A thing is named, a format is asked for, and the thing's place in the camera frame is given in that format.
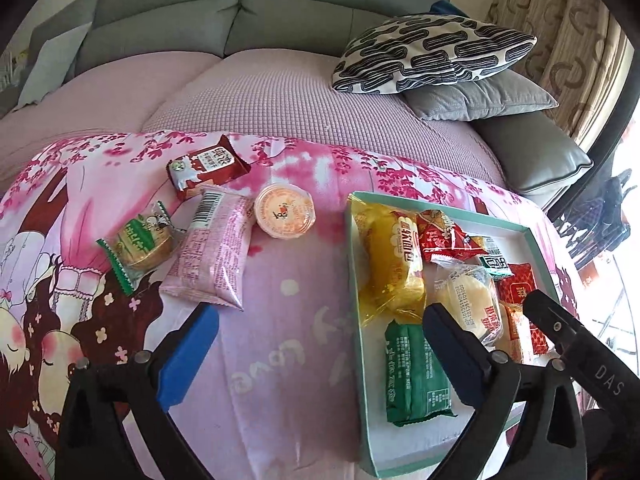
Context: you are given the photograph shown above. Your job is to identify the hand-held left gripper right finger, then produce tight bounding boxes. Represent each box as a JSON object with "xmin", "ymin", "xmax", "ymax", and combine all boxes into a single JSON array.
[{"xmin": 422, "ymin": 302, "xmax": 587, "ymax": 480}]

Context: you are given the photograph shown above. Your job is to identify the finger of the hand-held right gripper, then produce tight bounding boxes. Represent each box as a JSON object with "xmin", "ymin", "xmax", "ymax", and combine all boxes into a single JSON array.
[{"xmin": 522, "ymin": 290, "xmax": 588, "ymax": 357}]

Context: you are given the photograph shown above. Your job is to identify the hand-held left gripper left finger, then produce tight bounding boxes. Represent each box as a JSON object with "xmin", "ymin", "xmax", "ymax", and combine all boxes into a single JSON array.
[{"xmin": 52, "ymin": 302, "xmax": 221, "ymax": 480}]

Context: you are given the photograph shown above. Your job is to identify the orange snack packet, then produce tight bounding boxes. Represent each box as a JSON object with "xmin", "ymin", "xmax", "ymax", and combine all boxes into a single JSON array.
[{"xmin": 492, "ymin": 302, "xmax": 527, "ymax": 364}]

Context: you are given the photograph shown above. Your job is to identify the green snack packet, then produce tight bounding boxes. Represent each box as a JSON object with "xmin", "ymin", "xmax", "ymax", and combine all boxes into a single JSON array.
[{"xmin": 383, "ymin": 320, "xmax": 457, "ymax": 427}]

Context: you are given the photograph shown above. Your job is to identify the red gold-patterned packet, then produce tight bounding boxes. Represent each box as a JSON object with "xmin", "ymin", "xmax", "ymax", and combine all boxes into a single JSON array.
[{"xmin": 497, "ymin": 262, "xmax": 557, "ymax": 357}]

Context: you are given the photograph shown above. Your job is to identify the clear steamed bun packet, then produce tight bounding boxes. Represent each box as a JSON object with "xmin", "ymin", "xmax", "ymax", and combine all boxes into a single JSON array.
[{"xmin": 431, "ymin": 259, "xmax": 504, "ymax": 347}]

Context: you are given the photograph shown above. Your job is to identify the small green white packet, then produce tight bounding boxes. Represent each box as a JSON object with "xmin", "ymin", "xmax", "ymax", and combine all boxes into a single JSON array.
[{"xmin": 472, "ymin": 234, "xmax": 514, "ymax": 279}]

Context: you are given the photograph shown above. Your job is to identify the teal cardboard tray box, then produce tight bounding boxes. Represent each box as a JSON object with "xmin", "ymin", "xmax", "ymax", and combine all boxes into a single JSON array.
[{"xmin": 346, "ymin": 190, "xmax": 567, "ymax": 479}]

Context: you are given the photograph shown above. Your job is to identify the pink snack packet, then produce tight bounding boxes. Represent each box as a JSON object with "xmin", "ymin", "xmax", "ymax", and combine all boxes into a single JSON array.
[{"xmin": 159, "ymin": 185, "xmax": 256, "ymax": 312}]

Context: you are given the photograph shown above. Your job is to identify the yellow bread packet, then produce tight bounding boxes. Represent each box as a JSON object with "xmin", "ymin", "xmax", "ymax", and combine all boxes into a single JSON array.
[{"xmin": 351, "ymin": 199, "xmax": 427, "ymax": 327}]

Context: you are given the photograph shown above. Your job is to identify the small red crinkled packet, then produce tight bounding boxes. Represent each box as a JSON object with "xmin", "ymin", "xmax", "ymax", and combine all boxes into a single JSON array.
[{"xmin": 416, "ymin": 208, "xmax": 489, "ymax": 264}]

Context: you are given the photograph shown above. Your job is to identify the pink cartoon printed blanket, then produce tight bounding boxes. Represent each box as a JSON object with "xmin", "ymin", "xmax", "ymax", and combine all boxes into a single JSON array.
[{"xmin": 0, "ymin": 129, "xmax": 587, "ymax": 480}]

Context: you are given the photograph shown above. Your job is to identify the green-edged round cookie packet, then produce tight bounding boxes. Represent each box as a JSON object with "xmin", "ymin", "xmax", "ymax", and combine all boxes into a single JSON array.
[{"xmin": 96, "ymin": 200, "xmax": 187, "ymax": 297}]

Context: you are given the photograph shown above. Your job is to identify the orange jelly cup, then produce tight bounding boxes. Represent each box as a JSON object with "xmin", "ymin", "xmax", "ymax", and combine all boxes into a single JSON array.
[{"xmin": 253, "ymin": 183, "xmax": 317, "ymax": 239}]

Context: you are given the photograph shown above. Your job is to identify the dark red snack packet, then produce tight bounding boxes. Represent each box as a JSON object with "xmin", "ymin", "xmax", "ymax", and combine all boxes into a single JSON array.
[{"xmin": 166, "ymin": 134, "xmax": 253, "ymax": 202}]

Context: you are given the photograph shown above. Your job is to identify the grey pillow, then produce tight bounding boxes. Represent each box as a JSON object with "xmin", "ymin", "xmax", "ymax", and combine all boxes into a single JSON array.
[{"xmin": 402, "ymin": 71, "xmax": 560, "ymax": 122}]

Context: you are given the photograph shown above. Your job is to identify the pink waffle sofa cover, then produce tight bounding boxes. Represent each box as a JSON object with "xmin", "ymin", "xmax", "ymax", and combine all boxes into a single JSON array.
[{"xmin": 0, "ymin": 49, "xmax": 507, "ymax": 187}]

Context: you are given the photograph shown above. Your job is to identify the beige patterned curtain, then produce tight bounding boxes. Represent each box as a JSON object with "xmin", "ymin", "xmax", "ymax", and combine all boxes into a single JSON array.
[{"xmin": 487, "ymin": 0, "xmax": 637, "ymax": 153}]

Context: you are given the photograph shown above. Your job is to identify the black white patterned pillow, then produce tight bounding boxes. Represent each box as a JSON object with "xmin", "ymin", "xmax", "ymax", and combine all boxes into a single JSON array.
[{"xmin": 332, "ymin": 14, "xmax": 539, "ymax": 95}]

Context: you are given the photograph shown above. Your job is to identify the pale grey cushion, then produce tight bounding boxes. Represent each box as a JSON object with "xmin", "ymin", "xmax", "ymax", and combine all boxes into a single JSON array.
[{"xmin": 14, "ymin": 22, "xmax": 94, "ymax": 112}]

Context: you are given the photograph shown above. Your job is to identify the blue cloth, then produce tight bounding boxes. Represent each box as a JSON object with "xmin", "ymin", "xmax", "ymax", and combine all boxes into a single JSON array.
[{"xmin": 429, "ymin": 0, "xmax": 472, "ymax": 19}]

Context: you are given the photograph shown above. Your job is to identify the grey sofa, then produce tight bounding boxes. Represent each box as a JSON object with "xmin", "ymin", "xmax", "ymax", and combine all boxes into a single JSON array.
[{"xmin": 0, "ymin": 0, "xmax": 596, "ymax": 202}]

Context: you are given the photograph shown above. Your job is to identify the dark metal frame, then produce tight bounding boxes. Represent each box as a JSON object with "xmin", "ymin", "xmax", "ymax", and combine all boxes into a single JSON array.
[{"xmin": 549, "ymin": 169, "xmax": 632, "ymax": 263}]

